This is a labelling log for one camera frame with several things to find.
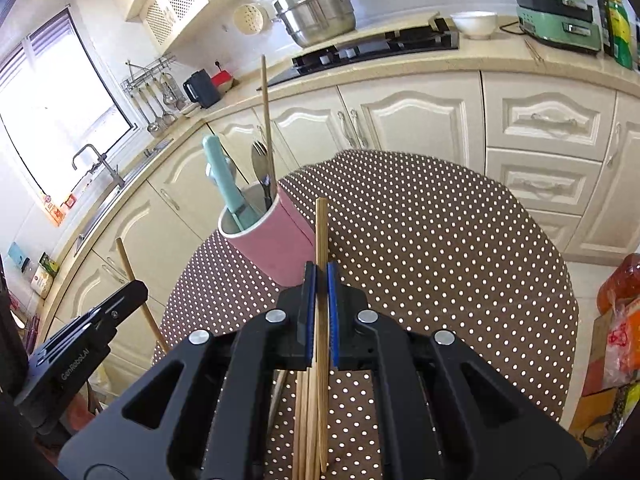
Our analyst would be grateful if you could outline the mint green handled utensil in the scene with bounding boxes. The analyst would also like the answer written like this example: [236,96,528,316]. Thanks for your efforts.
[202,134,259,231]

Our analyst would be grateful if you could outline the kitchen faucet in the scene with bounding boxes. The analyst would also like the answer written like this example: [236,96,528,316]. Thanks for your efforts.
[72,143,126,188]

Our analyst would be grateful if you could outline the cream kitchen cabinets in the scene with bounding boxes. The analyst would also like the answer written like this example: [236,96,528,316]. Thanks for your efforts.
[34,69,640,396]

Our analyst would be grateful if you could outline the pink utensil holder cup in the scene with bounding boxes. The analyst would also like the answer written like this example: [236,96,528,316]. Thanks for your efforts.
[218,183,314,288]

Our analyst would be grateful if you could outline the orange plastic bag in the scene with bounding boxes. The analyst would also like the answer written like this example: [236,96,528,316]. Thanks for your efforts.
[597,252,640,315]

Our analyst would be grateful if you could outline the metal spoon in cup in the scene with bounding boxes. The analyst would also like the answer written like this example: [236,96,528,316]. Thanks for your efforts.
[250,141,272,209]

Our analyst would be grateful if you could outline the window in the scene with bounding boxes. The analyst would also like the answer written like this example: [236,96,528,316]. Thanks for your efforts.
[1,10,134,203]

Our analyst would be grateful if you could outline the black electric kettle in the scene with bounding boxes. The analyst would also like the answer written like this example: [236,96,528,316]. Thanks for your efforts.
[182,70,221,108]

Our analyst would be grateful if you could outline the gas stove top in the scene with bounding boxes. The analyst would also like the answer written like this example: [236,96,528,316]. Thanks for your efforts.
[267,18,460,87]

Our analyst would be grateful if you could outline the white ceramic bowl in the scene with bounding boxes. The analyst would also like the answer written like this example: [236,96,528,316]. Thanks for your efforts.
[450,11,499,40]

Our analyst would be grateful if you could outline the green electric grill appliance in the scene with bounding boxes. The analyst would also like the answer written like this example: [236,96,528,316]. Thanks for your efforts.
[516,0,602,55]

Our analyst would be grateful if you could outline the stainless steel pot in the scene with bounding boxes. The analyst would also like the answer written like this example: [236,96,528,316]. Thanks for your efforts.
[272,0,356,48]

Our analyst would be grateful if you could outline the wall utensil rack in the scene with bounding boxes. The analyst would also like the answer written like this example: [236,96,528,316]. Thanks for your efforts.
[120,54,186,138]

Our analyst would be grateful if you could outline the round perforated wall plate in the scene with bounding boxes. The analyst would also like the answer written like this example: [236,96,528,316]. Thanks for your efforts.
[232,3,267,36]

